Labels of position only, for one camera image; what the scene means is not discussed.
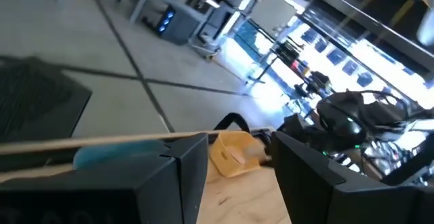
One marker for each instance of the black monitor with text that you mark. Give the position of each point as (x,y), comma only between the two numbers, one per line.
(288,52)

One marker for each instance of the teal plastic bin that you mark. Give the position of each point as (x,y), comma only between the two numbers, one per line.
(112,152)

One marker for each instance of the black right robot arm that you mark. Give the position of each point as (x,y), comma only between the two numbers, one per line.
(339,122)

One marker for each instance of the yellow plastic bin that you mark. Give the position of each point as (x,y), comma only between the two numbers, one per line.
(234,156)

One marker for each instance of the computer tower with blue lights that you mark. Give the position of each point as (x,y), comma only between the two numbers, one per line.
(179,27)

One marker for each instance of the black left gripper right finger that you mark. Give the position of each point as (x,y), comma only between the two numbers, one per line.
(312,190)

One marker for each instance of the whiteboard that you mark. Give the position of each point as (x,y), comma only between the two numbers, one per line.
(274,13)

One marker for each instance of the black office chair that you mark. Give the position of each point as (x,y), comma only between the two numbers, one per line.
(318,79)

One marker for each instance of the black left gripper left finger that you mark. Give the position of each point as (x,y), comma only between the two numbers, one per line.
(101,197)

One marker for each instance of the black perforated computer case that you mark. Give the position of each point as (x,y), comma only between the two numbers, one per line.
(30,98)

